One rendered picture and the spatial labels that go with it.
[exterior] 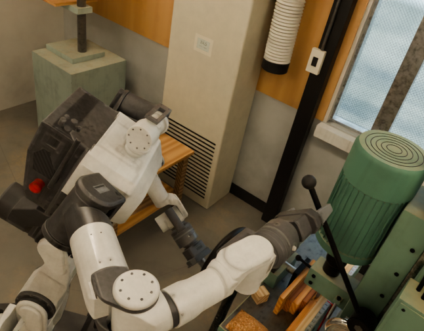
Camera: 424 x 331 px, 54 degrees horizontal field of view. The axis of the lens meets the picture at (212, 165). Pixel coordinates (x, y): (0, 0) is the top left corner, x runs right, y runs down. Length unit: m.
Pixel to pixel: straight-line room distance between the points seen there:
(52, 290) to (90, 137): 0.67
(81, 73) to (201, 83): 0.86
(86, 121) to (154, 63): 2.17
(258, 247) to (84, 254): 0.33
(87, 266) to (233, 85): 1.78
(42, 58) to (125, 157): 2.16
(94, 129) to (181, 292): 0.49
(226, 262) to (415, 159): 0.50
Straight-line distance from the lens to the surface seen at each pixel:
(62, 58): 3.13
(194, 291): 0.77
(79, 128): 1.03
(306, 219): 0.97
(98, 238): 0.82
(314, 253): 1.57
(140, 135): 0.98
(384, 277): 1.13
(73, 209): 0.89
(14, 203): 1.34
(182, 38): 2.57
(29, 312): 1.61
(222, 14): 2.37
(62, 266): 1.36
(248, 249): 0.82
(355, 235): 1.08
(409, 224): 1.03
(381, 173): 0.97
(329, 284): 1.27
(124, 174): 1.01
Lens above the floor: 1.96
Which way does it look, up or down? 36 degrees down
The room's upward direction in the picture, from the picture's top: 12 degrees clockwise
